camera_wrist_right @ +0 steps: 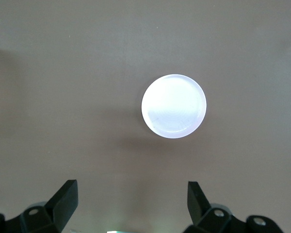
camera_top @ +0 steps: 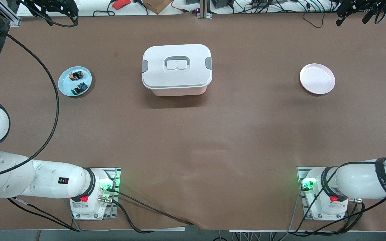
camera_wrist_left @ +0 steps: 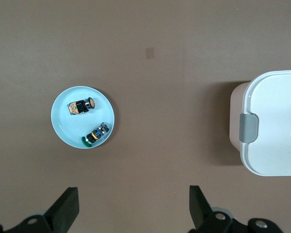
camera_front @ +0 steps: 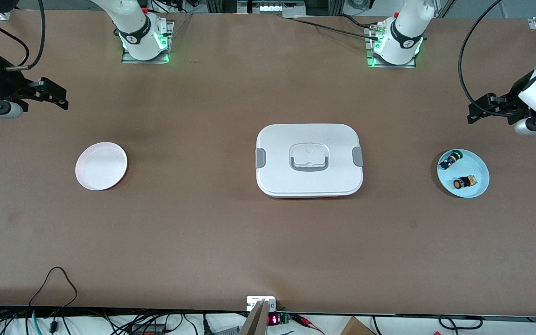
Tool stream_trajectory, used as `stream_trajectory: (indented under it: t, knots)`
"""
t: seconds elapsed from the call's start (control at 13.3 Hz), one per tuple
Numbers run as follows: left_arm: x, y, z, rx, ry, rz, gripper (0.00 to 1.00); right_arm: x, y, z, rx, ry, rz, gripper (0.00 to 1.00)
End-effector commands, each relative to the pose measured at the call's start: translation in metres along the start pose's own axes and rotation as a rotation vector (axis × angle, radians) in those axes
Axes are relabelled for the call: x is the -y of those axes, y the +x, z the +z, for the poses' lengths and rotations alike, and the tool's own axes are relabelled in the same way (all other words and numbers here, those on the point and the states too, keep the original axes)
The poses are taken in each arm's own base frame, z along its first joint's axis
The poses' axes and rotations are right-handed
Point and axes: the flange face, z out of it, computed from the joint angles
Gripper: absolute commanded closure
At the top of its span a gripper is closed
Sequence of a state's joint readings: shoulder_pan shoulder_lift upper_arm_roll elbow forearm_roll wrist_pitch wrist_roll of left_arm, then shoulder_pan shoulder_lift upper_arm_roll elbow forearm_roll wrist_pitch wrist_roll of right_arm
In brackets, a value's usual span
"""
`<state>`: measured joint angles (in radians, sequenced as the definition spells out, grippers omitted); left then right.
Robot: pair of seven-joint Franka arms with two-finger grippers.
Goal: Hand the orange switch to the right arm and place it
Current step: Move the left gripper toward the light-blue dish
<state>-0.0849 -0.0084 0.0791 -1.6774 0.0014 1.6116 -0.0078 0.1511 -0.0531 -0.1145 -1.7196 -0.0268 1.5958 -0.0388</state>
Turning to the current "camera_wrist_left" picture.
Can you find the orange push button switch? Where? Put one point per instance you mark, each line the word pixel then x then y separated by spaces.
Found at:
pixel 80 106

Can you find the green push button switch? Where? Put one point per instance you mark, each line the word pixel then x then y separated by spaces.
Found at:
pixel 95 136

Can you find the light blue round plate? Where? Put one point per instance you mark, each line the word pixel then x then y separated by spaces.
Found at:
pixel 70 131

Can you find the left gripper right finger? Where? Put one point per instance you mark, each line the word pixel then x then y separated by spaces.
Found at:
pixel 201 213

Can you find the white lidded container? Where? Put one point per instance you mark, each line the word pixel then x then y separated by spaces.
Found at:
pixel 274 145

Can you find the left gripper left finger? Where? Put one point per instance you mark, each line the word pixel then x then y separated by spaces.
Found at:
pixel 63 213

